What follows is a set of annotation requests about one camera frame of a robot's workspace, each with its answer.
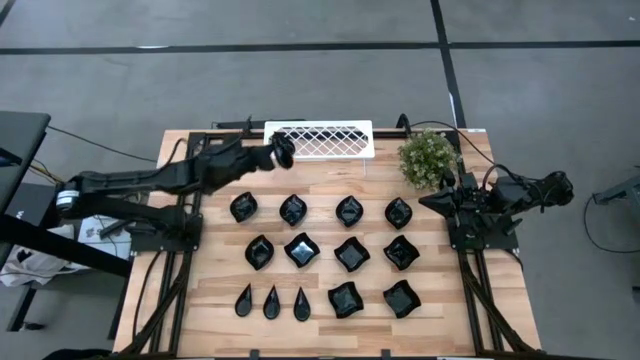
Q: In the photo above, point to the black bar behind table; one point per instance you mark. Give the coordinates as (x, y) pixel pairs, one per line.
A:
(235, 124)

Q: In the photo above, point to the white paper sheet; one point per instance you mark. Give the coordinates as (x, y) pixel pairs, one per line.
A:
(90, 247)

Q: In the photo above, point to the white cloth bag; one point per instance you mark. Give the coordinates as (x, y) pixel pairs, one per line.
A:
(30, 272)

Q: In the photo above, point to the black desk top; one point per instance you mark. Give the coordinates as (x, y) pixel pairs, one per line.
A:
(20, 145)

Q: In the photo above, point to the black wavy square mini plate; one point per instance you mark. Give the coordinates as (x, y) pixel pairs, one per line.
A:
(352, 254)
(402, 299)
(302, 250)
(401, 253)
(345, 300)

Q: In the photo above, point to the black desk beam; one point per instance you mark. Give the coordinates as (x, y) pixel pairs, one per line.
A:
(65, 245)

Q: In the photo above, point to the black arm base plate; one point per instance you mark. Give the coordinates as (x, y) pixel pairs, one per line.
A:
(500, 242)
(160, 245)

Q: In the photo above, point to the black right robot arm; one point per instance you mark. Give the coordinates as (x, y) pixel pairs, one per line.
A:
(540, 187)

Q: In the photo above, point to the black aluminium rig frame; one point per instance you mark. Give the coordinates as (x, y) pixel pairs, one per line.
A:
(225, 135)

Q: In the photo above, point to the green potted plant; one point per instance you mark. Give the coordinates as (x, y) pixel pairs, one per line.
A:
(425, 157)

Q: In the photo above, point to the grey chair base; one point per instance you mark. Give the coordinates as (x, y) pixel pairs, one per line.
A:
(622, 192)

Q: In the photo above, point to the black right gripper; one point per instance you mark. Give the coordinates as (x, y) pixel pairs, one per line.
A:
(469, 200)

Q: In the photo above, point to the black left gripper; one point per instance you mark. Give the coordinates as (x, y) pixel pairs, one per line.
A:
(255, 160)

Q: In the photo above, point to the black leaf-shaped mini plate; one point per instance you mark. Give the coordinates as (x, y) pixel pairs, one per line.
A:
(293, 210)
(243, 207)
(259, 252)
(398, 213)
(349, 211)

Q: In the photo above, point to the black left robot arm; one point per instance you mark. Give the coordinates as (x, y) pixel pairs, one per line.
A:
(140, 181)

